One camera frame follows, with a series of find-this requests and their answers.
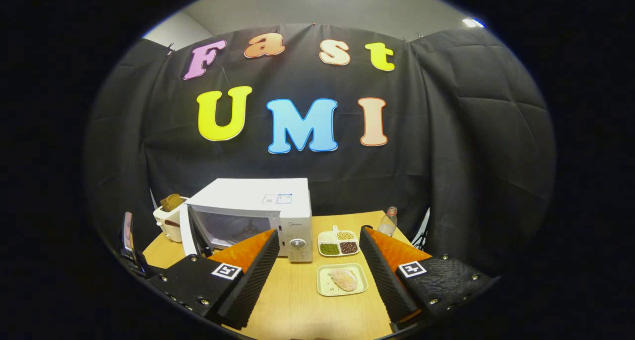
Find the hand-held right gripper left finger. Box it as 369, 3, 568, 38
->
146, 229, 281, 331

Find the cream toaster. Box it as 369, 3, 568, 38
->
153, 196, 189, 243

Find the brown bread slice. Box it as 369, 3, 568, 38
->
160, 194, 184, 212

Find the clear plastic bottle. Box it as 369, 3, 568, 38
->
377, 206, 398, 237

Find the white divided bean dish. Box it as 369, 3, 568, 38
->
317, 225, 360, 257

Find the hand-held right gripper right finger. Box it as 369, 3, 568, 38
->
360, 226, 497, 333

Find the white microwave oven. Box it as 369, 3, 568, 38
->
180, 178, 313, 263

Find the black backdrop cloth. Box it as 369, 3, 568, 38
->
84, 22, 556, 276

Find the pale green square plate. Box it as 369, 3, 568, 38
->
317, 263, 369, 297

